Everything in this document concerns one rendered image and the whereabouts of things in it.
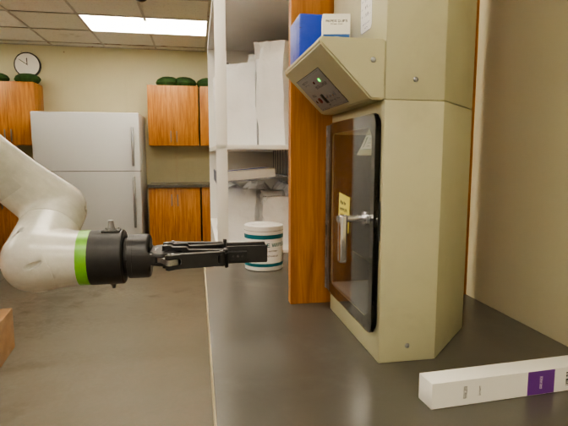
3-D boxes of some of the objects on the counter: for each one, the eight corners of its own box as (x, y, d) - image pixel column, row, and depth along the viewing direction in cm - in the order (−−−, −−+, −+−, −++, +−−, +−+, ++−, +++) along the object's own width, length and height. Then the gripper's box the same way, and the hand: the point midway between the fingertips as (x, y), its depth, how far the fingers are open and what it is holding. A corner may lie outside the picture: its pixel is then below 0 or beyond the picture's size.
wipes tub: (279, 262, 168) (279, 220, 166) (286, 270, 155) (286, 226, 153) (243, 263, 166) (242, 221, 164) (246, 272, 153) (246, 226, 151)
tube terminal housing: (423, 302, 122) (434, -12, 113) (502, 353, 90) (527, -77, 81) (330, 308, 117) (333, -19, 108) (379, 363, 86) (390, -91, 77)
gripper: (119, 243, 73) (272, 238, 77) (133, 226, 88) (260, 224, 92) (121, 290, 74) (272, 283, 78) (134, 266, 89) (260, 261, 93)
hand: (247, 252), depth 84 cm, fingers closed
